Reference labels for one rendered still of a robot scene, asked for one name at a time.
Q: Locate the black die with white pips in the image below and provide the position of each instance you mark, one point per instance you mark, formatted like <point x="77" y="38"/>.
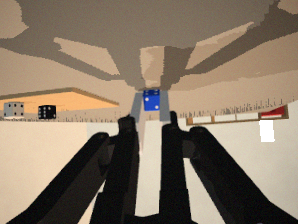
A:
<point x="46" y="112"/>

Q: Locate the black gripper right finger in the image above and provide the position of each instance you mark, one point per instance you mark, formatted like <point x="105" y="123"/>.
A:
<point x="235" y="195"/>

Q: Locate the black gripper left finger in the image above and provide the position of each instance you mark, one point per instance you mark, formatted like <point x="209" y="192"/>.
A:
<point x="66" y="198"/>

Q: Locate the orange flat mat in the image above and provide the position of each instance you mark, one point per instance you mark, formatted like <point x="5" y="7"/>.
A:
<point x="64" y="99"/>

